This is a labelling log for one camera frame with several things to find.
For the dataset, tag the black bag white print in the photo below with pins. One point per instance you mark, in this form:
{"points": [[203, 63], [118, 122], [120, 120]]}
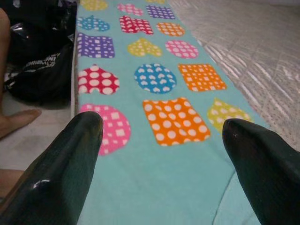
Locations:
{"points": [[42, 77]]}

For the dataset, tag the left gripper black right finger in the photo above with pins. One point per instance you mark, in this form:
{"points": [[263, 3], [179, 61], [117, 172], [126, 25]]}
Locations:
{"points": [[269, 178]]}

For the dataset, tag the teal blanket colourful dotted shapes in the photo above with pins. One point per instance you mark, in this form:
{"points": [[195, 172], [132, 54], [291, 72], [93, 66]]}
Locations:
{"points": [[164, 175]]}

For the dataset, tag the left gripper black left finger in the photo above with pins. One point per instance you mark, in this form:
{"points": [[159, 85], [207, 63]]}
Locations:
{"points": [[51, 182]]}

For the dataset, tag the shiny black plastic bag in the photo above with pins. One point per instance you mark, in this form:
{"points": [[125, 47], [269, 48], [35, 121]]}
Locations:
{"points": [[35, 32]]}

